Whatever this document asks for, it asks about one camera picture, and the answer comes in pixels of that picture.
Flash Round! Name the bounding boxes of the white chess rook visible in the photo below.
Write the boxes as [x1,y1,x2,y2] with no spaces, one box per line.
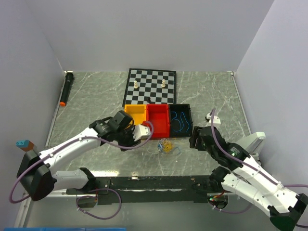
[133,81,138,89]

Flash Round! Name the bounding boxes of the white tilted stand device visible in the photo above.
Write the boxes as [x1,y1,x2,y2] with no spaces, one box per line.
[236,132,266,159]

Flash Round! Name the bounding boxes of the white chess pawn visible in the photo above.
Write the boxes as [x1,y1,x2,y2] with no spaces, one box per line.
[161,79,166,88]

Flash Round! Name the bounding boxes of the black marker orange cap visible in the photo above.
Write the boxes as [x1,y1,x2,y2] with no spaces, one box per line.
[59,72,74,107]

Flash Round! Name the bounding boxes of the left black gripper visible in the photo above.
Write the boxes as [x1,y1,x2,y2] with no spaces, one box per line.
[115,124,141,151]

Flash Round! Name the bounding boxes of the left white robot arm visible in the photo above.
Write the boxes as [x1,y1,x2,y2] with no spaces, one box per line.
[16,110,144,201]

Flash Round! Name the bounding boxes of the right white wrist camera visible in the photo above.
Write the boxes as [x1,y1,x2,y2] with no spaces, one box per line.
[205,114,221,127]

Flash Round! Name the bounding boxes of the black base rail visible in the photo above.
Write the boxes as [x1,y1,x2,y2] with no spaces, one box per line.
[66,175,223,205]

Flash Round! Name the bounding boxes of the red plastic bin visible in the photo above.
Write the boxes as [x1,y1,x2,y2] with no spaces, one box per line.
[147,104,170,139]

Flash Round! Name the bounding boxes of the blue brown toy block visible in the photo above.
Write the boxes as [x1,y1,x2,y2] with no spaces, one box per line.
[16,140,34,152]

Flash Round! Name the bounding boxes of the black plastic bin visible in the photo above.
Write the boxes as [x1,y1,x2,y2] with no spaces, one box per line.
[169,104,193,138]

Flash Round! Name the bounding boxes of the black white chessboard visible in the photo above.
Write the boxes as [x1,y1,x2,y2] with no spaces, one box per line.
[122,68,177,106]

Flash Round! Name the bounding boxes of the yellow plastic bin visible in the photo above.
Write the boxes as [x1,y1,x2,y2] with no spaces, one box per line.
[125,104,147,125]

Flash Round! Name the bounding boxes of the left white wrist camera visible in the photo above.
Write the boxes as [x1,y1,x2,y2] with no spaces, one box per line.
[132,125,151,141]

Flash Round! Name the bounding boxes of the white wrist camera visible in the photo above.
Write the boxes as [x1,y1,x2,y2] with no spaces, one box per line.
[205,114,221,127]
[132,125,151,141]

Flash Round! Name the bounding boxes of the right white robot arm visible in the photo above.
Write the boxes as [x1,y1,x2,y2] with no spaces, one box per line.
[189,126,308,231]

